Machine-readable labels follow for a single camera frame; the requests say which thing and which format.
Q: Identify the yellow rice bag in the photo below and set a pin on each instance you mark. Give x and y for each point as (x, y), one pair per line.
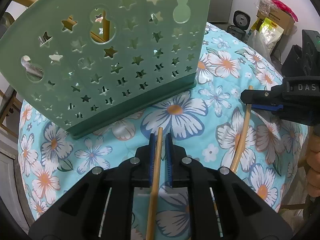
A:
(271, 35)

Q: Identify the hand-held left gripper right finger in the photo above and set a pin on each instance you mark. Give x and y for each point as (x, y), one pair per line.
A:
(169, 160)

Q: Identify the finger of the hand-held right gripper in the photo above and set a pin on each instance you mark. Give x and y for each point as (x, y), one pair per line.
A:
(262, 95)
(270, 107)

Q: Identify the green plastic utensil holder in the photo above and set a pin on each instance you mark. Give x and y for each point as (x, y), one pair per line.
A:
(125, 112)

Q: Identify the white door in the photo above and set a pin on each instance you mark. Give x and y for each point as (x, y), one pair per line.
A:
(10, 180)

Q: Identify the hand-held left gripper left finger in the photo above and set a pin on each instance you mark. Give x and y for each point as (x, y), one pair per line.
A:
(152, 160)

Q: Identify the black rice cooker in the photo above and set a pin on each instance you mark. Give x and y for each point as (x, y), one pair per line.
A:
(238, 22)

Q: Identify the blue floral blanket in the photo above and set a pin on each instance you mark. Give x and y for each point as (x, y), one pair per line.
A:
(175, 120)

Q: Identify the pink crumpled bag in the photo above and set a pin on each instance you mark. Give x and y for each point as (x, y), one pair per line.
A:
(283, 7)

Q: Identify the silver fridge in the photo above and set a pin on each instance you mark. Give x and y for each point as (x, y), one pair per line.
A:
(221, 2)

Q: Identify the wooden chair with dark seat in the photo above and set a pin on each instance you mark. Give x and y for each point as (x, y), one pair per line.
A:
(3, 120)

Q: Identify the black bin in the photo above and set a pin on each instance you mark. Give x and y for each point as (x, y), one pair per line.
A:
(293, 60)

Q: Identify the brown cardboard box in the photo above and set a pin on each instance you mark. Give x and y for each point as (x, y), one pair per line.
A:
(285, 20)

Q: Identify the person's right hand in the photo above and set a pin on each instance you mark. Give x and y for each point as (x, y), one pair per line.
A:
(314, 175)

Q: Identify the black box with green light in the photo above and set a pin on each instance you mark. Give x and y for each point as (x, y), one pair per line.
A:
(311, 55)

